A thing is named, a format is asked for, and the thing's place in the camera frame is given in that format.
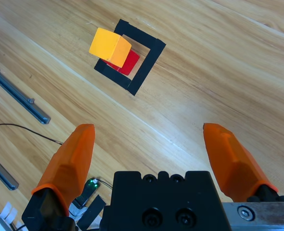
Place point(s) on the yellow wooden block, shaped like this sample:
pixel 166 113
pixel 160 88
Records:
pixel 106 45

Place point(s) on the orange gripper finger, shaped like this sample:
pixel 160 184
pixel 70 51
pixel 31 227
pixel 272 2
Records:
pixel 67 168
pixel 236 163

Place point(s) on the black module with green light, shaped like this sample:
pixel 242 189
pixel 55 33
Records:
pixel 90 190

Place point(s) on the grey metal rail with bolts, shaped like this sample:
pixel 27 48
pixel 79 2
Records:
pixel 16 93

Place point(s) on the black tape strip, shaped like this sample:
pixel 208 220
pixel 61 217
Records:
pixel 91 209

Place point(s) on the black tape square outline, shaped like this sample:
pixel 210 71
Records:
pixel 148 65

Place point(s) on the red wooden block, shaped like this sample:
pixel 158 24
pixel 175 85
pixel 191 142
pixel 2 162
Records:
pixel 130 62

